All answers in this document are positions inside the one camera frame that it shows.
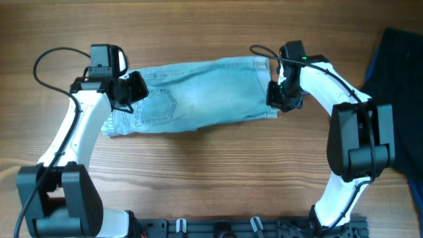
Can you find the blue garment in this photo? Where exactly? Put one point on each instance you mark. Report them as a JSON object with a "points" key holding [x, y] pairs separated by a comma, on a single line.
{"points": [[417, 195]]}

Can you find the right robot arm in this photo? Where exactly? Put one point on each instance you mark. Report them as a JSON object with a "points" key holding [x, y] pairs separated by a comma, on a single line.
{"points": [[360, 140]]}

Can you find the light blue denim shorts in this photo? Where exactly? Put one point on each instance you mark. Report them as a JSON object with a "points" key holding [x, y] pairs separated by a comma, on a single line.
{"points": [[188, 96]]}

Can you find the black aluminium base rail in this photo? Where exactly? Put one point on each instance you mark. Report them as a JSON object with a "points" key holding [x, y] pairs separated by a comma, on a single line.
{"points": [[286, 227]]}

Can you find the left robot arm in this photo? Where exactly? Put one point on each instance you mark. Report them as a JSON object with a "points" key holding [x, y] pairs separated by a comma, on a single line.
{"points": [[57, 194]]}

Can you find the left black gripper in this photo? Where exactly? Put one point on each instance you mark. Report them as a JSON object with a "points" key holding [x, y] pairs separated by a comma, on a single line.
{"points": [[141, 90]]}

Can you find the right white rail clip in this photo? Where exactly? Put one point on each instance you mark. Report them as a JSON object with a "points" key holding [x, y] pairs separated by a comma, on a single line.
{"points": [[257, 226]]}

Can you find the white rail clip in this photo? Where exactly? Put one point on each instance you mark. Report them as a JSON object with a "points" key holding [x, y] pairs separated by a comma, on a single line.
{"points": [[181, 225], [257, 226]]}

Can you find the left white rail clip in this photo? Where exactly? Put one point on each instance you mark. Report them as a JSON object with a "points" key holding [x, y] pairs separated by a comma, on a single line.
{"points": [[181, 225]]}

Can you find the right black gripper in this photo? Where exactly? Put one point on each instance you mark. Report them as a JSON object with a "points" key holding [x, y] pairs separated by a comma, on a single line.
{"points": [[273, 100]]}

